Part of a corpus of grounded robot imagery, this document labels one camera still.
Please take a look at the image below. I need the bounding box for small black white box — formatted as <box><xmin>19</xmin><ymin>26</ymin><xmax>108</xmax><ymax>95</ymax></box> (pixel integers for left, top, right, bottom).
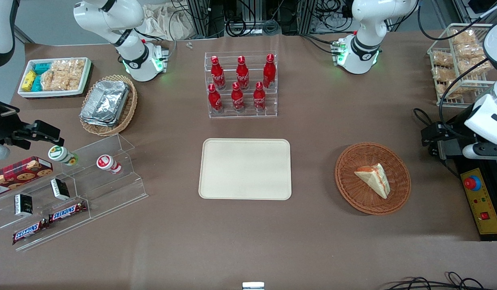
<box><xmin>50</xmin><ymin>178</ymin><xmax>70</xmax><ymax>201</ymax></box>
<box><xmin>14</xmin><ymin>194</ymin><xmax>34</xmax><ymax>217</ymax></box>

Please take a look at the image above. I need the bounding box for red plaid cookie box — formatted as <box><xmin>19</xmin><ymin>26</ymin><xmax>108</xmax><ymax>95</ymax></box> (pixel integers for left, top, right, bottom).
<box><xmin>0</xmin><ymin>156</ymin><xmax>54</xmax><ymax>198</ymax></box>

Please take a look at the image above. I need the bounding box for clear bagged snack packet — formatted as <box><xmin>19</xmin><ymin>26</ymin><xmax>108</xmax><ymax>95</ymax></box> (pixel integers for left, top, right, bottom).
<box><xmin>432</xmin><ymin>51</ymin><xmax>454</xmax><ymax>67</ymax></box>
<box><xmin>456</xmin><ymin>42</ymin><xmax>485</xmax><ymax>60</ymax></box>
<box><xmin>432</xmin><ymin>66</ymin><xmax>457</xmax><ymax>82</ymax></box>
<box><xmin>460</xmin><ymin>56</ymin><xmax>493</xmax><ymax>76</ymax></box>
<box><xmin>452</xmin><ymin>29</ymin><xmax>477</xmax><ymax>46</ymax></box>

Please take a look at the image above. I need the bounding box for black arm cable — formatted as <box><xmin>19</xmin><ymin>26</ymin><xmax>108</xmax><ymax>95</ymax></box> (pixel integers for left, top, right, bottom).
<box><xmin>438</xmin><ymin>56</ymin><xmax>495</xmax><ymax>123</ymax></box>

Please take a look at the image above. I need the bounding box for clear acrylic bottle rack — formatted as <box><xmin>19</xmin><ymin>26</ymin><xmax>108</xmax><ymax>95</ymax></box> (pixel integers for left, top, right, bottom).
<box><xmin>204</xmin><ymin>51</ymin><xmax>278</xmax><ymax>118</ymax></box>

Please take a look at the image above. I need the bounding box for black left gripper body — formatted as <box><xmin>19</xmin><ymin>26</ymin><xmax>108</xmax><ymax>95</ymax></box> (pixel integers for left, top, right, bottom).
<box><xmin>445</xmin><ymin>115</ymin><xmax>479</xmax><ymax>161</ymax></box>

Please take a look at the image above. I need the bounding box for beige cloth bag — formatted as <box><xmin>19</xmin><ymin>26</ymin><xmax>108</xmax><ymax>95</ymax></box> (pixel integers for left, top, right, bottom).
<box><xmin>142</xmin><ymin>3</ymin><xmax>195</xmax><ymax>41</ymax></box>

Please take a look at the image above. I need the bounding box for black yellow control box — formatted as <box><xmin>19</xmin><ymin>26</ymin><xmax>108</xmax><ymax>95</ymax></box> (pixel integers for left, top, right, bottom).
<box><xmin>453</xmin><ymin>160</ymin><xmax>497</xmax><ymax>241</ymax></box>

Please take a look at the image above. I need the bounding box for white rectangular snack tray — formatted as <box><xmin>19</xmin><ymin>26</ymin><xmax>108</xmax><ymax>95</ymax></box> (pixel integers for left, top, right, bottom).
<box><xmin>17</xmin><ymin>57</ymin><xmax>93</xmax><ymax>99</ymax></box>

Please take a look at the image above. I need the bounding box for beige plastic tray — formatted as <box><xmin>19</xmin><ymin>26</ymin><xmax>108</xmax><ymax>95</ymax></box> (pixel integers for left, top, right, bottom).
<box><xmin>198</xmin><ymin>138</ymin><xmax>292</xmax><ymax>201</ymax></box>

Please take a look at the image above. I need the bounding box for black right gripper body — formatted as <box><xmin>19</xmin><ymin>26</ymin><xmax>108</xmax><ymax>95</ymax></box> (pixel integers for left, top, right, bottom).
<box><xmin>0</xmin><ymin>98</ymin><xmax>21</xmax><ymax>146</ymax></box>

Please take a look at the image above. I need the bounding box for aluminium frame rack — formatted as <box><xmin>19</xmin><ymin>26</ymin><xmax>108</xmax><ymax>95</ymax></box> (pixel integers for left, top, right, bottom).
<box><xmin>186</xmin><ymin>0</ymin><xmax>231</xmax><ymax>39</ymax></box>

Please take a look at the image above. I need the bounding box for black floor cable bundle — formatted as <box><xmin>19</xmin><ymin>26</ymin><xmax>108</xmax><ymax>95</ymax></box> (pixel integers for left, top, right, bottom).
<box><xmin>383</xmin><ymin>271</ymin><xmax>497</xmax><ymax>290</ymax></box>

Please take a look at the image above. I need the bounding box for clear acrylic step display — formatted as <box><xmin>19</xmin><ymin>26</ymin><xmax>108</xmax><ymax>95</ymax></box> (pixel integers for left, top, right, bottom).
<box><xmin>0</xmin><ymin>134</ymin><xmax>149</xmax><ymax>252</ymax></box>

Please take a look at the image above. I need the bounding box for white wire basket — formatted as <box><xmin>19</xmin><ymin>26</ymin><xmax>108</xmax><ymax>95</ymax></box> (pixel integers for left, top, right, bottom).
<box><xmin>427</xmin><ymin>23</ymin><xmax>497</xmax><ymax>108</ymax></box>

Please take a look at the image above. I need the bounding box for round brown wicker basket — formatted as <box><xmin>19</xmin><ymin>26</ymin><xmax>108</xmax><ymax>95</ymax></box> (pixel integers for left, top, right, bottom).
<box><xmin>335</xmin><ymin>142</ymin><xmax>412</xmax><ymax>215</ymax></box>

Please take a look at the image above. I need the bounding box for oval tan wicker basket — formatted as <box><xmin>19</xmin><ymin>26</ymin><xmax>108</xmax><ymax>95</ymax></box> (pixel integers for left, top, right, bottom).
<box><xmin>79</xmin><ymin>75</ymin><xmax>138</xmax><ymax>137</ymax></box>

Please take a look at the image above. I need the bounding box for yellow snack box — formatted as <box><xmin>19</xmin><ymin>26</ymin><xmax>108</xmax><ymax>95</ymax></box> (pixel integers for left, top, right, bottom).
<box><xmin>22</xmin><ymin>70</ymin><xmax>38</xmax><ymax>92</ymax></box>

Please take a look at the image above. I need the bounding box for green lid yogurt cup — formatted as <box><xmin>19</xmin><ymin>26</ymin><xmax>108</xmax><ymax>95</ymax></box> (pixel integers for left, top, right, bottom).
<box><xmin>47</xmin><ymin>145</ymin><xmax>78</xmax><ymax>166</ymax></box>

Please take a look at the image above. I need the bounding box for silver foil container stack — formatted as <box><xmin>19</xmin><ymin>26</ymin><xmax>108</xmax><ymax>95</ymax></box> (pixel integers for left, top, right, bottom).
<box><xmin>80</xmin><ymin>80</ymin><xmax>130</xmax><ymax>128</ymax></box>

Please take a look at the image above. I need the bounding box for black base cable bundle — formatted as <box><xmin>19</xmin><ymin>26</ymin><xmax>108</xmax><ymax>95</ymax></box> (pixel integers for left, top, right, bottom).
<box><xmin>300</xmin><ymin>31</ymin><xmax>342</xmax><ymax>55</ymax></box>

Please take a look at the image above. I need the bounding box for brown snickers bar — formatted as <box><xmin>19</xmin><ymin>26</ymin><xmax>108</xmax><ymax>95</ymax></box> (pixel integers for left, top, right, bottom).
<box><xmin>12</xmin><ymin>219</ymin><xmax>50</xmax><ymax>245</ymax></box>
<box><xmin>48</xmin><ymin>200</ymin><xmax>88</xmax><ymax>224</ymax></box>

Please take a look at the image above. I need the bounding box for red cola bottle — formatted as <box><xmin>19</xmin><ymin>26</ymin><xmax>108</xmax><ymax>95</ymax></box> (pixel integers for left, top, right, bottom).
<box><xmin>208</xmin><ymin>83</ymin><xmax>223</xmax><ymax>114</ymax></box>
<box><xmin>231</xmin><ymin>82</ymin><xmax>245</xmax><ymax>112</ymax></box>
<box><xmin>236</xmin><ymin>56</ymin><xmax>250</xmax><ymax>90</ymax></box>
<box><xmin>253</xmin><ymin>81</ymin><xmax>266</xmax><ymax>112</ymax></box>
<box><xmin>210</xmin><ymin>55</ymin><xmax>226</xmax><ymax>90</ymax></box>
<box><xmin>263</xmin><ymin>53</ymin><xmax>276</xmax><ymax>89</ymax></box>

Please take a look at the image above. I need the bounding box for triangular wrapped sandwich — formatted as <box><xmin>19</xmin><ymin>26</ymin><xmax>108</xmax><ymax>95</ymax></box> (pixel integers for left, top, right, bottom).
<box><xmin>354</xmin><ymin>163</ymin><xmax>391</xmax><ymax>199</ymax></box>

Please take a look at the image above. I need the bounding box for clear rice cracker pack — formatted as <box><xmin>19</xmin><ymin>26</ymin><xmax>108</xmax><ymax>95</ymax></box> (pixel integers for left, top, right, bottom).
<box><xmin>41</xmin><ymin>70</ymin><xmax>56</xmax><ymax>91</ymax></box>
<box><xmin>51</xmin><ymin>59</ymin><xmax>86</xmax><ymax>76</ymax></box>
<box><xmin>53</xmin><ymin>73</ymin><xmax>83</xmax><ymax>91</ymax></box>

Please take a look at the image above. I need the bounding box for red lid yogurt cup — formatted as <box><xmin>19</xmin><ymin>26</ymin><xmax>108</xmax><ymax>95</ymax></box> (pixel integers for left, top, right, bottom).
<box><xmin>96</xmin><ymin>155</ymin><xmax>123</xmax><ymax>175</ymax></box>

